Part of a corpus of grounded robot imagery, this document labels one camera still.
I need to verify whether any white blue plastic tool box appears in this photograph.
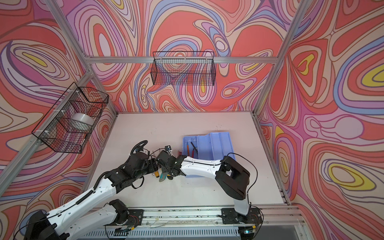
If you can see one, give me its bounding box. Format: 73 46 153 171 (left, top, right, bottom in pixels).
181 132 236 179

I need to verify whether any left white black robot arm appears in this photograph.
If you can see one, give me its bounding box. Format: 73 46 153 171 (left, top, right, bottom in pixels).
24 140 157 240

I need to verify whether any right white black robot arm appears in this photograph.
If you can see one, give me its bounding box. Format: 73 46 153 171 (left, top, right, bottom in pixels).
155 151 252 224

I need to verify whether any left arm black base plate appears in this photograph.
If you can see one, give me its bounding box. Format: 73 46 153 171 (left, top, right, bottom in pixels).
113 209 144 227

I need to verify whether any aluminium mounting rail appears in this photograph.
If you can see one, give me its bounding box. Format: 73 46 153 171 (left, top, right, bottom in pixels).
59 205 307 229

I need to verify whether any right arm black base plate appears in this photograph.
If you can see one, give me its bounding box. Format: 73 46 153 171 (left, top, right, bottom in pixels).
218 207 264 226

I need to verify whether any grey duct tape roll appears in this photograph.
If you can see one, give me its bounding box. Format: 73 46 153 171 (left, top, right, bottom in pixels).
71 113 95 126

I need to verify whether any black wire basket left wall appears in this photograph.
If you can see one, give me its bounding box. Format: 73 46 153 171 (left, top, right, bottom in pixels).
32 83 109 154

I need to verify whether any black wire basket wall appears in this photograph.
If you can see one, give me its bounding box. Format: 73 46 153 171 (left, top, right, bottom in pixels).
32 83 109 154
151 51 216 87

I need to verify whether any black wire basket back wall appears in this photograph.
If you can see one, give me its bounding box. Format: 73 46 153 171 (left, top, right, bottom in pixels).
151 51 216 87

